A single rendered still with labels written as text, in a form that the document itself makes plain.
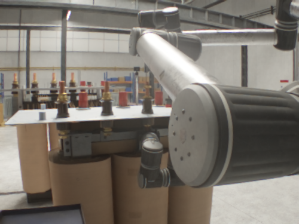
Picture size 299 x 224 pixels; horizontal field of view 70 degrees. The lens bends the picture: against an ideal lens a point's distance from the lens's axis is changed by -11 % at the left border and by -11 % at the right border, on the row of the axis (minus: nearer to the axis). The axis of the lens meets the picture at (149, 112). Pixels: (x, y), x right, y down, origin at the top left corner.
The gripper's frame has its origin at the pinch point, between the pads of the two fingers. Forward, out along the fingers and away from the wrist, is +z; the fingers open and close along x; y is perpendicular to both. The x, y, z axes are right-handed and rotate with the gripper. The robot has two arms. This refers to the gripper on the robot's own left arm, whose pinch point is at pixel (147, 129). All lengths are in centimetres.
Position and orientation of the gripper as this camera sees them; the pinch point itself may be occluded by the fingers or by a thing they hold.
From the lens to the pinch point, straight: 158.4
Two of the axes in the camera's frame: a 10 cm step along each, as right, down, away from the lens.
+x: -10.0, 0.1, -0.8
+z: -0.8, -3.1, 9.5
